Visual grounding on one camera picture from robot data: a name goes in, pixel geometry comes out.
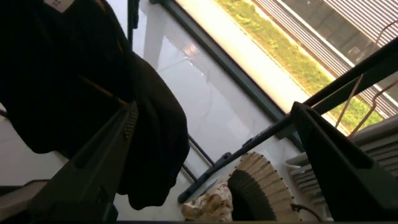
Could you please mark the pink clothes hanger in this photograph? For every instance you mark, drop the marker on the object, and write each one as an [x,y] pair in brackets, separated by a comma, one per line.
[102,91]
[349,101]

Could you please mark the black garment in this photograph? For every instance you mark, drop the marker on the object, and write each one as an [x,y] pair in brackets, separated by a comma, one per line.
[62,77]

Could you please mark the cream printed shorts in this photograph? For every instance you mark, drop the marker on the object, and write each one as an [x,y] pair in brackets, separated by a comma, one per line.
[211,205]

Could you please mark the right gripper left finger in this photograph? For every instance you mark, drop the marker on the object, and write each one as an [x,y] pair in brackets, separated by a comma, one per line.
[93,186]

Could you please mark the white laundry basket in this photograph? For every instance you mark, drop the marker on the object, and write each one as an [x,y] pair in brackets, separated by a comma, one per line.
[264,174]

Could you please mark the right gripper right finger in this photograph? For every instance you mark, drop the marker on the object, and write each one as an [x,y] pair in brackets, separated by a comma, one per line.
[342,186]

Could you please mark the beige curtain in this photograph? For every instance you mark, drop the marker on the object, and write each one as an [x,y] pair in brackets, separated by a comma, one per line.
[379,146]

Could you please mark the black clothes rack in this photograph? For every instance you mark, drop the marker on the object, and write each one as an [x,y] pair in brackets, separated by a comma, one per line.
[205,177]

